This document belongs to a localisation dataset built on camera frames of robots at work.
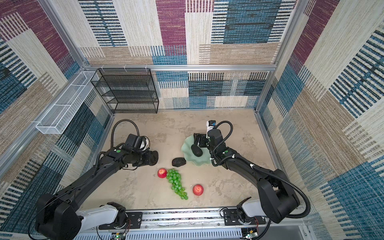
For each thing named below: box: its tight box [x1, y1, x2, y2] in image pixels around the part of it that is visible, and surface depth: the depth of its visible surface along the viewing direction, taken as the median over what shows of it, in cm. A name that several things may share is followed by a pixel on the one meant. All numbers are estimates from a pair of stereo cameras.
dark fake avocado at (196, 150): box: [191, 144, 203, 157], surface depth 95 cm
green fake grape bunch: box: [166, 168, 189, 200], surface depth 83 cm
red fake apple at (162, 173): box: [157, 168, 168, 179], surface depth 87 cm
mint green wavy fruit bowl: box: [181, 134, 212, 166], surface depth 96 cm
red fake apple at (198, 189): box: [192, 184, 204, 196], surface depth 81 cm
